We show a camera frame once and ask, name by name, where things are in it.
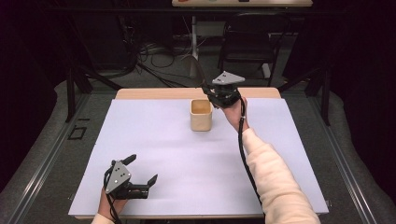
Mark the person's right hand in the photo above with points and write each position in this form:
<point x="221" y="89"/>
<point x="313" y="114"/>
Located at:
<point x="235" y="116"/>

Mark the person's left hand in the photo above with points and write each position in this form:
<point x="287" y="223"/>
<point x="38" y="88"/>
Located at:
<point x="107" y="205"/>

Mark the background wooden table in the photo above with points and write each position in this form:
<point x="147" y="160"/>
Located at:
<point x="243" y="3"/>

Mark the dark metal stand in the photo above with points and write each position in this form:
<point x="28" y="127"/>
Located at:
<point x="76" y="90"/>
<point x="317" y="90"/>

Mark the black chair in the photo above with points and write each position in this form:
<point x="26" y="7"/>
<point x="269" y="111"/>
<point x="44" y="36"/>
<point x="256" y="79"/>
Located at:
<point x="249" y="43"/>

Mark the beige square container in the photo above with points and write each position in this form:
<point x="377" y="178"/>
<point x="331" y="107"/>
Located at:
<point x="201" y="119"/>

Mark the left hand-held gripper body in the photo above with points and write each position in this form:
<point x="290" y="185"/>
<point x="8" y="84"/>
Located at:
<point x="120" y="182"/>

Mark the white table mat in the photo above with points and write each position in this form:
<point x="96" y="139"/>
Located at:
<point x="186" y="168"/>

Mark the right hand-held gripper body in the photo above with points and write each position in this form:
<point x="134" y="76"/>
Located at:
<point x="225" y="88"/>

